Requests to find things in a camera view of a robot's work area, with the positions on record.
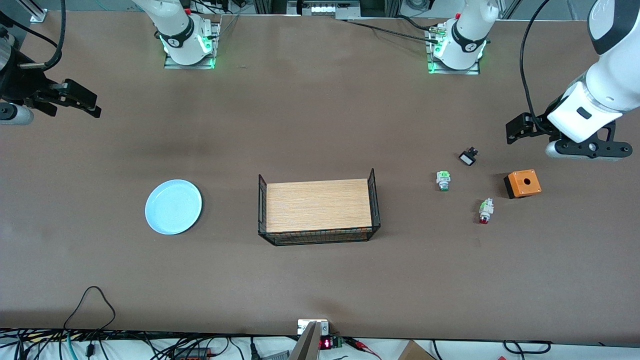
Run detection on red push button switch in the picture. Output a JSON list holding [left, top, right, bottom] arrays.
[[478, 198, 496, 225]]

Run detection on light blue plate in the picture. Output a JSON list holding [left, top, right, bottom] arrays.
[[145, 179, 203, 236]]

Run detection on aluminium profile piece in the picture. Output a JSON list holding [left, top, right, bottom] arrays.
[[29, 0, 49, 24]]

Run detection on metal light bar fixture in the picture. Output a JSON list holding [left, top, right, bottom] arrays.
[[286, 0, 362, 20]]

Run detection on brown cardboard box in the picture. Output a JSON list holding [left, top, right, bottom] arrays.
[[397, 340, 440, 360]]

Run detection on black hub orange ports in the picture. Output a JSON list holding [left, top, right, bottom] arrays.
[[172, 346, 213, 360]]

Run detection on red black test leads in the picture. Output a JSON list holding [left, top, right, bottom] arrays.
[[344, 337, 383, 360]]

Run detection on aluminium extrusion pole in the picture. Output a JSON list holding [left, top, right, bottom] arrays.
[[288, 321, 322, 360]]

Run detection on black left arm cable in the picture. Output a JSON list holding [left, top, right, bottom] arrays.
[[519, 0, 553, 133]]

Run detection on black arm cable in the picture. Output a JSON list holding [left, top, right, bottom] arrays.
[[519, 0, 553, 133], [0, 0, 68, 71]]

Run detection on orange black button enclosure box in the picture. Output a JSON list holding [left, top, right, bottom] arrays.
[[503, 169, 542, 200]]

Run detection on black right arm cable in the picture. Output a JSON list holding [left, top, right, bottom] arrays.
[[0, 0, 68, 71]]

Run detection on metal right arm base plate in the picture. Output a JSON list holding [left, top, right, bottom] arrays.
[[164, 20, 222, 70]]

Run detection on black cable on table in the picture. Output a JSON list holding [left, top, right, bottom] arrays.
[[337, 17, 443, 43]]

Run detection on thin black looped cable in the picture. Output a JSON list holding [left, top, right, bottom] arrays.
[[63, 285, 117, 346]]

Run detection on black wire basket wooden base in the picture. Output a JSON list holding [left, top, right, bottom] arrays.
[[257, 168, 382, 247]]

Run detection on silver mounting bracket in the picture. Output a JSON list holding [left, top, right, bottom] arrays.
[[297, 319, 330, 336]]

